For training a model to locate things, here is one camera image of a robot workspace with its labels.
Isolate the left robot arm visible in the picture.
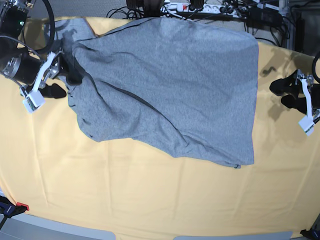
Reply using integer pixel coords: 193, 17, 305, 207
269, 53, 320, 121

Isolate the black clamp right corner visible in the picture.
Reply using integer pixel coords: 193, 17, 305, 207
300, 228, 320, 240

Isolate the grey t-shirt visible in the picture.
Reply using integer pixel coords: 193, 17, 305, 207
56, 17, 259, 168

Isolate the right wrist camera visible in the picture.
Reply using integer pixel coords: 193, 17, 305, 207
22, 90, 46, 114

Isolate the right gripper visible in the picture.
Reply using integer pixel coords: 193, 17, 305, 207
0, 38, 83, 99

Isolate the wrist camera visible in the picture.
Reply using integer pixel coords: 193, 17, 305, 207
22, 90, 46, 114
298, 115, 315, 136

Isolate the yellow table cloth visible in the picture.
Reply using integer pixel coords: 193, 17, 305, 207
0, 15, 320, 240

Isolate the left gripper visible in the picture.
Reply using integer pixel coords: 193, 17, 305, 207
269, 69, 320, 118

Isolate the white power strip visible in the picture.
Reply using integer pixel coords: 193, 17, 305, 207
161, 1, 241, 19

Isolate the black power adapter box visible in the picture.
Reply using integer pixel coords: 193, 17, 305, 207
248, 7, 283, 28

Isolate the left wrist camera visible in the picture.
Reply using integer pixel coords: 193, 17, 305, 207
298, 115, 315, 136

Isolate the red black clamp left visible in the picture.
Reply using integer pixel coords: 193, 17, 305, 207
0, 196, 30, 228

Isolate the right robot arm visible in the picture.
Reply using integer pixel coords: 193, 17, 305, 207
0, 0, 83, 99

